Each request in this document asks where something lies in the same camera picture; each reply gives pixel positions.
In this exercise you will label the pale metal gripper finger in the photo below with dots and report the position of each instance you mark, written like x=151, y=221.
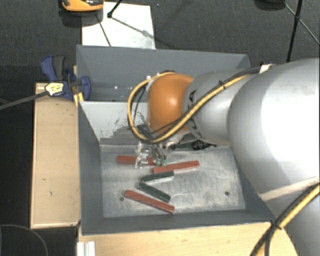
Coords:
x=145, y=159
x=138, y=160

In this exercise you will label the red-brown flat block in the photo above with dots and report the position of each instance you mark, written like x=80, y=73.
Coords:
x=126, y=159
x=180, y=167
x=150, y=201

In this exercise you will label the dark green flat block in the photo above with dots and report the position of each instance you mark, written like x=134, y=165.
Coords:
x=156, y=176
x=155, y=192

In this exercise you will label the grey metal bin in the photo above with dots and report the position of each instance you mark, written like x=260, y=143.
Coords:
x=200, y=190

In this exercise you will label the pale wood board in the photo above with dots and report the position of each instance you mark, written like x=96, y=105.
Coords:
x=56, y=162

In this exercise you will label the black cylinder on white bracket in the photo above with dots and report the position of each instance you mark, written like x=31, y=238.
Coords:
x=199, y=145

